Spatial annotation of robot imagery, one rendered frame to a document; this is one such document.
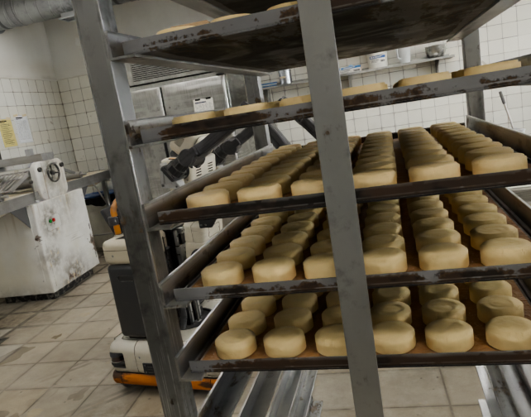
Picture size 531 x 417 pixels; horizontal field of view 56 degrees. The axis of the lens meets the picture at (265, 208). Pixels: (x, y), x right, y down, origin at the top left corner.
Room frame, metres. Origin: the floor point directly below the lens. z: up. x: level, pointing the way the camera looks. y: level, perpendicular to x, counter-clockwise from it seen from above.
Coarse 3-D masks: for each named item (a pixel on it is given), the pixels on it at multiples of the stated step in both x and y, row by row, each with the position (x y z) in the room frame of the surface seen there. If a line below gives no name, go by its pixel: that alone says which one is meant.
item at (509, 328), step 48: (384, 288) 0.64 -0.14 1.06; (432, 288) 0.62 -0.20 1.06; (480, 288) 0.59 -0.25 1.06; (240, 336) 0.57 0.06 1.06; (288, 336) 0.55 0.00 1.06; (336, 336) 0.53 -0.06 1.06; (384, 336) 0.51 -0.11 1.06; (432, 336) 0.50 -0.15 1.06; (480, 336) 0.51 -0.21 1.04; (528, 336) 0.46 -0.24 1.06
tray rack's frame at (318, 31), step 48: (96, 0) 0.53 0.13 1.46; (96, 48) 0.53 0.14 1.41; (336, 48) 0.48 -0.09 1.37; (96, 96) 0.54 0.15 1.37; (336, 96) 0.48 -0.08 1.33; (336, 144) 0.48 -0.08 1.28; (144, 192) 0.54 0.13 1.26; (336, 192) 0.48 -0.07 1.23; (144, 240) 0.53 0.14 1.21; (336, 240) 0.49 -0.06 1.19; (144, 288) 0.54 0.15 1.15
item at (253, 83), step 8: (248, 80) 1.13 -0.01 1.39; (256, 80) 1.12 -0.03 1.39; (248, 88) 1.13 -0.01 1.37; (256, 88) 1.12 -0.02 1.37; (248, 96) 1.13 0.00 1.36; (256, 96) 1.12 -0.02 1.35; (256, 128) 1.13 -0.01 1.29; (264, 128) 1.12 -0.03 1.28; (256, 136) 1.13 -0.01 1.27; (264, 136) 1.12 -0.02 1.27; (256, 144) 1.13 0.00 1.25; (264, 144) 1.12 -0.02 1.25
